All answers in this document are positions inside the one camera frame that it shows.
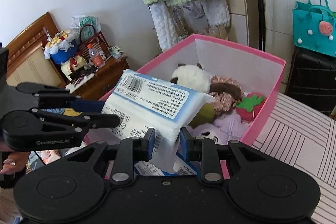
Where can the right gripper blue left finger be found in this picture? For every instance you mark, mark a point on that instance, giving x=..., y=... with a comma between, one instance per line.
x=147, y=145

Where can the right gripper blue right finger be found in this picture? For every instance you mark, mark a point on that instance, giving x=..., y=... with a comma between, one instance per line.
x=187, y=144

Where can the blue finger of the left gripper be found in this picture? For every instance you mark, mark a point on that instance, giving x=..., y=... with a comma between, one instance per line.
x=87, y=106
x=103, y=120

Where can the green plush ball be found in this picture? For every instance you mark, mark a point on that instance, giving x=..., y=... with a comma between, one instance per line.
x=205, y=115

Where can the white tissue pack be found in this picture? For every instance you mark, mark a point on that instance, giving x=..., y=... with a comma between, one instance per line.
x=141, y=102

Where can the purple plush toy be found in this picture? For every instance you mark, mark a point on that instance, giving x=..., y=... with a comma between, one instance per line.
x=222, y=130

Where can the floral pink scrunchie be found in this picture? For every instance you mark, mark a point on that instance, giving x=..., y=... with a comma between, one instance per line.
x=227, y=93

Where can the white brown plush dog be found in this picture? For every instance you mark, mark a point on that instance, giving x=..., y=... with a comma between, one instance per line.
x=194, y=77

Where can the red strawberry plush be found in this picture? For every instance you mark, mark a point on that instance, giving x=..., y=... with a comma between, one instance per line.
x=250, y=106

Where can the person's left hand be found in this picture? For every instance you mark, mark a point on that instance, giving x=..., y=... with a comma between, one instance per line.
x=14, y=162

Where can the wooden nightstand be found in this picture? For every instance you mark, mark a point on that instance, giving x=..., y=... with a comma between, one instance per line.
x=96, y=85

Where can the plastic water bottle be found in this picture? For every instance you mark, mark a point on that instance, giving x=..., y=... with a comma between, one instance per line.
x=95, y=56

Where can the flower bouquet blue wrap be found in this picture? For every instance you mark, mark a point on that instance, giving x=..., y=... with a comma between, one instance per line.
x=61, y=47

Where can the woven basket bag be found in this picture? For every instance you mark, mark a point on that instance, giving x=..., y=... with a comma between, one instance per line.
x=97, y=40

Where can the wooden headboard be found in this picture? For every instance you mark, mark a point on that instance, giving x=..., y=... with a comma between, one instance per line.
x=27, y=62

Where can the pink cardboard storage box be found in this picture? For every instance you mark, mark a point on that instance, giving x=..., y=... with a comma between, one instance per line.
x=254, y=70

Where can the white knit pants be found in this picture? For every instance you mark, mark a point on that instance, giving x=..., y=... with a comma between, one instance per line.
x=173, y=24

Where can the black suitcase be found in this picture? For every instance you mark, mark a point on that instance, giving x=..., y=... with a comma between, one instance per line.
x=311, y=80

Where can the teal felt tote bag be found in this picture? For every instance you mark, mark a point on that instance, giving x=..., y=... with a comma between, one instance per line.
x=314, y=27

